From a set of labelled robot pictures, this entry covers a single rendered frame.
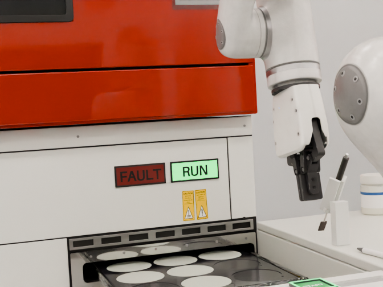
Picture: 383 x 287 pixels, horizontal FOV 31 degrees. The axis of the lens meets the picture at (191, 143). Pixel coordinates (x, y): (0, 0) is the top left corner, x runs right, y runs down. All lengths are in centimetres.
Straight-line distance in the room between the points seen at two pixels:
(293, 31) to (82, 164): 66
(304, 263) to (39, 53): 70
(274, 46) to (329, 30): 241
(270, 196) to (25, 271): 194
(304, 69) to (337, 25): 244
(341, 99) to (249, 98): 85
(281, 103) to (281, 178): 228
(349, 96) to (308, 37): 34
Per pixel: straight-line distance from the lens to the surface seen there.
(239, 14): 101
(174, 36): 153
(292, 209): 336
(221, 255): 161
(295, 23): 106
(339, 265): 132
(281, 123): 106
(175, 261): 157
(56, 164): 152
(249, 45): 103
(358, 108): 73
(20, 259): 154
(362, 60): 73
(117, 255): 156
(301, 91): 102
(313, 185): 104
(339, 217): 135
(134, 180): 155
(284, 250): 152
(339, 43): 347
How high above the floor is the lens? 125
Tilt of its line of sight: 3 degrees down
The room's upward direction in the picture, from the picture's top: 3 degrees counter-clockwise
